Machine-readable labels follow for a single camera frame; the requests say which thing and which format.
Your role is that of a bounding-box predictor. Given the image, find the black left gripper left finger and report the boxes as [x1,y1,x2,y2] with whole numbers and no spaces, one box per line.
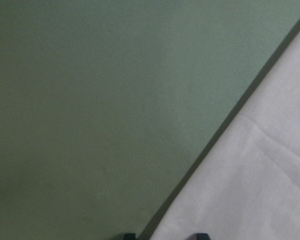
[114,232,136,240]

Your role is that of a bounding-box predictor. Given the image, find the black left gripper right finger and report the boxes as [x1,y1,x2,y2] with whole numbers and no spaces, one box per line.
[187,233,209,240]

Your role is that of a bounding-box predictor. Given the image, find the pink Snoopy t-shirt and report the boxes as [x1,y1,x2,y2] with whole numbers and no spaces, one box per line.
[152,31,300,240]

